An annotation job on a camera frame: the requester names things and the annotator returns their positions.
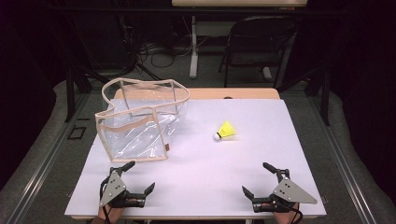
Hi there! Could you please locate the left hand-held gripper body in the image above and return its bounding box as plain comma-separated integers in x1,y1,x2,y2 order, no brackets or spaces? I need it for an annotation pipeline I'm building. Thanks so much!
98,167,148,209

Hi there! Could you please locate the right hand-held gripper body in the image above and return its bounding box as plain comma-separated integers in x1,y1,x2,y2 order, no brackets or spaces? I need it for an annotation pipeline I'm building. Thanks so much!
251,168,318,215

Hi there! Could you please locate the clear bag with beige trim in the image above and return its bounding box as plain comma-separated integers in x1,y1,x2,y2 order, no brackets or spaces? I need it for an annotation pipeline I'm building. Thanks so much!
94,77,191,163

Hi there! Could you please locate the yellow shuttlecock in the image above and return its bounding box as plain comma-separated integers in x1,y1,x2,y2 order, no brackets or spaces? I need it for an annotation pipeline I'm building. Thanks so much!
213,120,237,142

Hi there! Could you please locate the person's right hand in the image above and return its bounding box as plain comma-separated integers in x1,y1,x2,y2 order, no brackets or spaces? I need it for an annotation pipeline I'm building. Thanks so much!
273,203,301,224

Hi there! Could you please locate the person's left hand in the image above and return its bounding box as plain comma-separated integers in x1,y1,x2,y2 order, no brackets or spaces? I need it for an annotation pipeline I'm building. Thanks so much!
96,206,126,224

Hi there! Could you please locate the white board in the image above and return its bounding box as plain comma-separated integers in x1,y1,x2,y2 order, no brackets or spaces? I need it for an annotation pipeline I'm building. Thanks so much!
64,98,328,219

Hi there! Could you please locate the wooden table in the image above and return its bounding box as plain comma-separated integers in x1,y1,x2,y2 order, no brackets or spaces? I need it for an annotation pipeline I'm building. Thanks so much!
113,87,281,101

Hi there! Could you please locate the black metal stand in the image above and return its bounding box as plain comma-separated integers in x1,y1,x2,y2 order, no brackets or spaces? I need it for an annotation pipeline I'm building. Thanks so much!
63,60,108,123
276,62,332,127

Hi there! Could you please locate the black folding chair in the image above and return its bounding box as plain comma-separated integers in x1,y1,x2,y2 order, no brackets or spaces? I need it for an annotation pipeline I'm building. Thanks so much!
218,15,299,90

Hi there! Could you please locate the white desk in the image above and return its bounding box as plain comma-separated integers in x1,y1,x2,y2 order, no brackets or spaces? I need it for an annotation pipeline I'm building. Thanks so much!
171,0,309,79

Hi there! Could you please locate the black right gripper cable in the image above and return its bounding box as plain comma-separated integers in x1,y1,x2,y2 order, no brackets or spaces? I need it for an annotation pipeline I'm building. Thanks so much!
279,202,304,224

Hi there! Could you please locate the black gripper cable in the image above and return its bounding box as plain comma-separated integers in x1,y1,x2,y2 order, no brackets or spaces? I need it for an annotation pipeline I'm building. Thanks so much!
279,202,304,224
98,176,114,224

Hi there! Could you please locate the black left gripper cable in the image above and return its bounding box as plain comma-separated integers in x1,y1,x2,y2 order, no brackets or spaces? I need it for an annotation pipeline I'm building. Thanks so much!
98,176,114,224

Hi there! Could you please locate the metal floor rail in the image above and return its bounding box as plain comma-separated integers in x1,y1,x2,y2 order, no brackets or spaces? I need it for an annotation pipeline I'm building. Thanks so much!
6,92,92,224
306,92,379,224

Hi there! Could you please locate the bundle of floor cables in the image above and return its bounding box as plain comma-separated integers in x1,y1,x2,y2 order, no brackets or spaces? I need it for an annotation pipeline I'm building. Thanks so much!
122,15,213,78

